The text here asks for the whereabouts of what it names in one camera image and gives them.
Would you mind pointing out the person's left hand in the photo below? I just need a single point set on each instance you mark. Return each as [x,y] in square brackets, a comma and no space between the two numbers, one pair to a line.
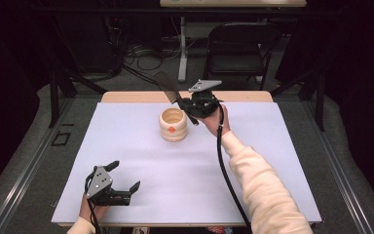
[87,210]

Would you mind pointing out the aluminium floor rail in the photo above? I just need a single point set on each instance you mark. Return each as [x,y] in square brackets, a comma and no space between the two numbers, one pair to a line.
[341,172]
[26,172]

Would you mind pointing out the white printed object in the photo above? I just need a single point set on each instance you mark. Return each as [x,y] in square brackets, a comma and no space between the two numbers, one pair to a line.
[141,231]

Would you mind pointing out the red patterned object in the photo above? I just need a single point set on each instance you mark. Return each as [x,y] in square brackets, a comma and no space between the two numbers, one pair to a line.
[220,230]

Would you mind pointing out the black equipment cabinet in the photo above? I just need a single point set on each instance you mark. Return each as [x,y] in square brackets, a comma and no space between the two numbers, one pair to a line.
[87,42]

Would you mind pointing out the light desk with white leg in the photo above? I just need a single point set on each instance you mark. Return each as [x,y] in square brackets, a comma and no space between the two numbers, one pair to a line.
[183,48]

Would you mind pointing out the black folding chair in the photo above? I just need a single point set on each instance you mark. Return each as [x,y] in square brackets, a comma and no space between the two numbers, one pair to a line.
[237,55]

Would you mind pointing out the person's right hand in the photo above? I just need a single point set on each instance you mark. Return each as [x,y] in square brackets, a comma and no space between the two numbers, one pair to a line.
[216,123]

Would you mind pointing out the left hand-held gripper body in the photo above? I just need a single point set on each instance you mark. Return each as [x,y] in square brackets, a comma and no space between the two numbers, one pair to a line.
[98,185]

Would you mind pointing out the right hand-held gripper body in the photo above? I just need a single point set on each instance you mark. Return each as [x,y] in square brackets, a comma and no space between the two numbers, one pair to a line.
[204,104]

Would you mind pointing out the white table mat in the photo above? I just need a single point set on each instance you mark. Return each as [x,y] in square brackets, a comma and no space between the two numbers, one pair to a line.
[162,175]

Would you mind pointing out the cream ribbed cup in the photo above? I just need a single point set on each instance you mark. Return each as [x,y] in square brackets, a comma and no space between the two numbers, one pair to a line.
[172,126]

